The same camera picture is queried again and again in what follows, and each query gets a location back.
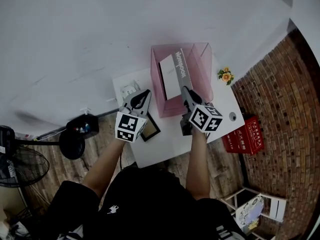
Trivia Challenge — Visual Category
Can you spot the black bin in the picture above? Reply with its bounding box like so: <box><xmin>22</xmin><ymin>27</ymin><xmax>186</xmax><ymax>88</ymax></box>
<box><xmin>65</xmin><ymin>113</ymin><xmax>100</xmax><ymax>141</ymax></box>

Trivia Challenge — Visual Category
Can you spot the red fire equipment box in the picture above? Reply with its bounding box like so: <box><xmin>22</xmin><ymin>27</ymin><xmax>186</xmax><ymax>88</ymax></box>
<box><xmin>221</xmin><ymin>113</ymin><xmax>266</xmax><ymax>156</ymax></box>

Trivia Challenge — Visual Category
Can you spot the grey and white notebook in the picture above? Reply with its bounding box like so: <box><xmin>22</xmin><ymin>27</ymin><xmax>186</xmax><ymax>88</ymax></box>
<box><xmin>158</xmin><ymin>48</ymin><xmax>195</xmax><ymax>102</ymax></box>

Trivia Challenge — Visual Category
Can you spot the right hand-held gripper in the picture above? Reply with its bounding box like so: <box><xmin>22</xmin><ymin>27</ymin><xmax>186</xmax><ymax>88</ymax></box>
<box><xmin>180</xmin><ymin>86</ymin><xmax>224</xmax><ymax>137</ymax></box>

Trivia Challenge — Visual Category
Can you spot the person's right forearm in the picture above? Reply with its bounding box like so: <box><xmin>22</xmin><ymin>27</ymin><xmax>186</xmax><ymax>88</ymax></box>
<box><xmin>184</xmin><ymin>127</ymin><xmax>211</xmax><ymax>201</ymax></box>

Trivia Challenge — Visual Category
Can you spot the pink acrylic drawer organizer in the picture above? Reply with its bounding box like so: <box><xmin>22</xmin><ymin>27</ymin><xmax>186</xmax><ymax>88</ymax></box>
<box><xmin>150</xmin><ymin>42</ymin><xmax>214</xmax><ymax>119</ymax></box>

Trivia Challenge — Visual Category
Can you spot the floral printed board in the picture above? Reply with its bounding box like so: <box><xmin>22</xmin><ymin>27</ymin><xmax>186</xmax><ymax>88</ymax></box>
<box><xmin>234</xmin><ymin>195</ymin><xmax>265</xmax><ymax>231</ymax></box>

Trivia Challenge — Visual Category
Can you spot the white folding chair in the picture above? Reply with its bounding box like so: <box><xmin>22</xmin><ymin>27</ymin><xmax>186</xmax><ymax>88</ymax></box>
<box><xmin>219</xmin><ymin>186</ymin><xmax>287</xmax><ymax>236</ymax></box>

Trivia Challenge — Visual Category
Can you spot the person's left forearm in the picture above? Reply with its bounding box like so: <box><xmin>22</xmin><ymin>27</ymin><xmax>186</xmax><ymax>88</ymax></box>
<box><xmin>82</xmin><ymin>137</ymin><xmax>126</xmax><ymax>198</ymax></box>

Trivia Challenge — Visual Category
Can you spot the black picture frame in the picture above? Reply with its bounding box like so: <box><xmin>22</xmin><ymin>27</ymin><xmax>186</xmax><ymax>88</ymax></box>
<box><xmin>139</xmin><ymin>111</ymin><xmax>162</xmax><ymax>143</ymax></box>

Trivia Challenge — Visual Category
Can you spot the person's black t-shirt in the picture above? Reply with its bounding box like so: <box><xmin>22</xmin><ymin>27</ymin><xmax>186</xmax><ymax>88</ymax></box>
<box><xmin>47</xmin><ymin>165</ymin><xmax>247</xmax><ymax>240</ymax></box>

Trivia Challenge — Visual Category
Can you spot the black standing fan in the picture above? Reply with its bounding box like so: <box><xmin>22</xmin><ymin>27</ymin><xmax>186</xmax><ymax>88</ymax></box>
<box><xmin>0</xmin><ymin>125</ymin><xmax>86</xmax><ymax>189</ymax></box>

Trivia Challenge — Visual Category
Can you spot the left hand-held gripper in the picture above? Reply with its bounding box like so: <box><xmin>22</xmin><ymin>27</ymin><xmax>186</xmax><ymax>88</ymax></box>
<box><xmin>114</xmin><ymin>88</ymin><xmax>153</xmax><ymax>144</ymax></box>

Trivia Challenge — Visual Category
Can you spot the white printed tissue pack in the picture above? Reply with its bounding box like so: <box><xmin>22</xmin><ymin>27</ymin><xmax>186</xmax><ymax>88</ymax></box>
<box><xmin>119</xmin><ymin>80</ymin><xmax>141</xmax><ymax>99</ymax></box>

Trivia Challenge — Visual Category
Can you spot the small orange flower pot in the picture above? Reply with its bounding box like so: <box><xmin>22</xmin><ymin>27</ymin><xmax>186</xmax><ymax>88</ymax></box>
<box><xmin>216</xmin><ymin>66</ymin><xmax>236</xmax><ymax>86</ymax></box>

